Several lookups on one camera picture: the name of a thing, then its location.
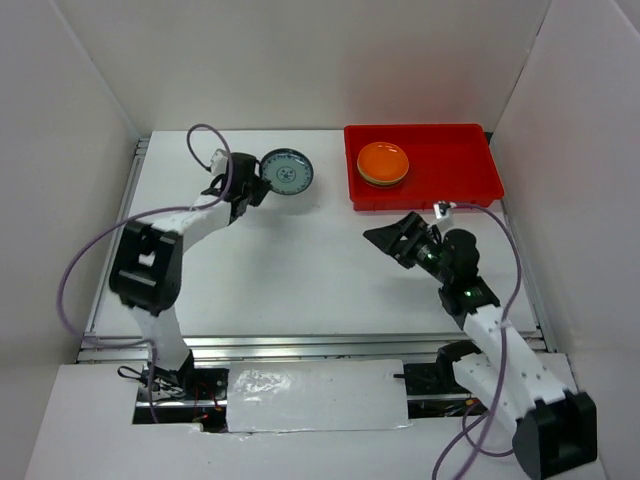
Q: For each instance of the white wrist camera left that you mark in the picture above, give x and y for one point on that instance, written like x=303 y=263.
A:
x=219 y=162

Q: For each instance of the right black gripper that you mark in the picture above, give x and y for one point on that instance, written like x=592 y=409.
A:
x=389 y=237

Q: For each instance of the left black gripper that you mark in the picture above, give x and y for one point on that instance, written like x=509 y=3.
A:
x=263 y=189

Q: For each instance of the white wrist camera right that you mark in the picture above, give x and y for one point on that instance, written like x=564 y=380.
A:
x=443 y=210

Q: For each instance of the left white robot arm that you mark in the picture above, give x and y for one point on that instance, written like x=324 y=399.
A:
x=147 y=271

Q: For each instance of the white foil cover sheet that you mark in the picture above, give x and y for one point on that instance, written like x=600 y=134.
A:
x=323 y=396

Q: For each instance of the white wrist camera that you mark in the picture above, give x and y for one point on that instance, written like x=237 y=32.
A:
x=219 y=162
x=443 y=210

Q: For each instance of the red plastic bin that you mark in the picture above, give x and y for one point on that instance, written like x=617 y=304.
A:
x=446 y=162

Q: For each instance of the cream plate with markings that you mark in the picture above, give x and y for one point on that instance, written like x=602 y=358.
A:
x=378 y=183

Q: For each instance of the aluminium rail frame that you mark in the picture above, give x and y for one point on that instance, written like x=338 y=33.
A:
x=293 y=278

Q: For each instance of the orange plate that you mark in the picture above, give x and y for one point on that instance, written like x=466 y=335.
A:
x=382 y=160

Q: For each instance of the blue grey patterned plate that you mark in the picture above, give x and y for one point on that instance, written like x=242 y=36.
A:
x=288 y=171

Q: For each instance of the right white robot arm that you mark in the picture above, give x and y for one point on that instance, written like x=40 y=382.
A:
x=553 y=430

